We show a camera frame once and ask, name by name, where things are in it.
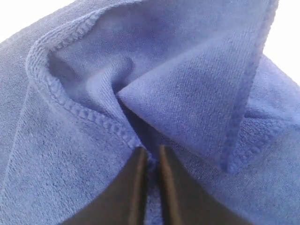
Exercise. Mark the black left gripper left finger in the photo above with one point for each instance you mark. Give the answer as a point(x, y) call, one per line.
point(123, 201)

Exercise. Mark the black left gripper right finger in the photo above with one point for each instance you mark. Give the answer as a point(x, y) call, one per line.
point(184, 201)

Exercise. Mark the blue towel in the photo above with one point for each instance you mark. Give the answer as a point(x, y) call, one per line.
point(85, 86)

